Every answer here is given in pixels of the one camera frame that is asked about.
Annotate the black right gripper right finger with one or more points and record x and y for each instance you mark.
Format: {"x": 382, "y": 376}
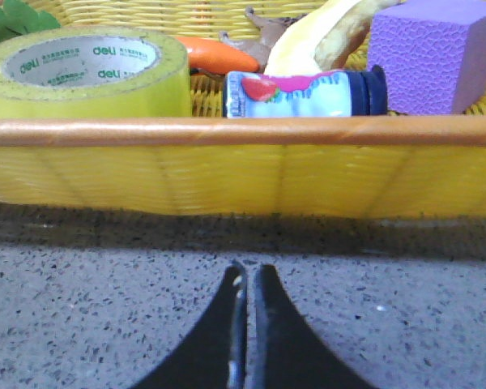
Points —
{"x": 289, "y": 353}

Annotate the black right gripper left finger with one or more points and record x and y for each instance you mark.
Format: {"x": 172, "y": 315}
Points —
{"x": 213, "y": 353}

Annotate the yellow tape roll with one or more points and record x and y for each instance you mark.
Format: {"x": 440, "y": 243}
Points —
{"x": 94, "y": 72}

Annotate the yellow woven basket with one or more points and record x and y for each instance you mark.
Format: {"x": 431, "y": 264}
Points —
{"x": 364, "y": 168}

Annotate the small yogurt drink bottle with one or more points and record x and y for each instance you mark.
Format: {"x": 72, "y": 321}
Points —
{"x": 336, "y": 93}

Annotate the orange toy carrot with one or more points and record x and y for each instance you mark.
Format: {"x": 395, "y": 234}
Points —
{"x": 216, "y": 57}

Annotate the brown ginger root toy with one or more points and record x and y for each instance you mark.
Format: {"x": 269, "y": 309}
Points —
{"x": 270, "y": 30}

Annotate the yellow toy banana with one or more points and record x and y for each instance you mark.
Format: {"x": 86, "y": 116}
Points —
{"x": 324, "y": 39}

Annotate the purple foam cube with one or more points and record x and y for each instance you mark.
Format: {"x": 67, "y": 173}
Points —
{"x": 433, "y": 54}

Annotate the green carrot leaves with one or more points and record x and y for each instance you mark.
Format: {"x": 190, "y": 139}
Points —
{"x": 17, "y": 18}

